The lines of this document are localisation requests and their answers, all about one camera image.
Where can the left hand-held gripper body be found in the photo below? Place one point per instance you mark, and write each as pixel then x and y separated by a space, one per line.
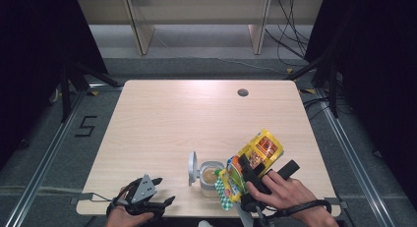
pixel 144 191

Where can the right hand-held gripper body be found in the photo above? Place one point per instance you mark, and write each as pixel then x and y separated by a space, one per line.
pixel 250 204

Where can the yellow spout pouch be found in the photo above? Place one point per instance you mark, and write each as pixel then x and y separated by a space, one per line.
pixel 265 146

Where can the clear jar with white lid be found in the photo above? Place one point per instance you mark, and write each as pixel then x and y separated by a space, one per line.
pixel 205 189

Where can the person's left hand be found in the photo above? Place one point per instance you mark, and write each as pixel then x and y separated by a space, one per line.
pixel 126 219

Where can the person's right hand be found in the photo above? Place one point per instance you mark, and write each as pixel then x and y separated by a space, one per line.
pixel 285 194

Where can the beige seasoning powder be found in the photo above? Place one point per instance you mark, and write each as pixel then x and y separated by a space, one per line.
pixel 209 176

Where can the white rounded object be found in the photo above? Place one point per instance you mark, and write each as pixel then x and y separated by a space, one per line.
pixel 205 224

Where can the grey tape piece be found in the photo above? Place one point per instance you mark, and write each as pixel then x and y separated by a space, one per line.
pixel 341 204
pixel 84 197

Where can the grey table grommet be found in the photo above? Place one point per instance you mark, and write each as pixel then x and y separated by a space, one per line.
pixel 243 92

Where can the yellow black tape piece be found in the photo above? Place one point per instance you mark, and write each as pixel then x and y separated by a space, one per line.
pixel 94 93
pixel 289 70
pixel 308 91

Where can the black metal stand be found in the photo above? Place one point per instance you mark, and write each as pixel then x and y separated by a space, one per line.
pixel 65 92
pixel 332 89

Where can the black curtain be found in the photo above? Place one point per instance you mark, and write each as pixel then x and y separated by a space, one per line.
pixel 32 73
pixel 377 73

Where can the light wooden desk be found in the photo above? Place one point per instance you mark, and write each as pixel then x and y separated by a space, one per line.
pixel 196 11

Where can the aluminium floor rail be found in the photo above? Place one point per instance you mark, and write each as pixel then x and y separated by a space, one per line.
pixel 42 164
pixel 355 164

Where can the short aluminium rail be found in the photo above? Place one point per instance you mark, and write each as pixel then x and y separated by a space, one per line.
pixel 105 87

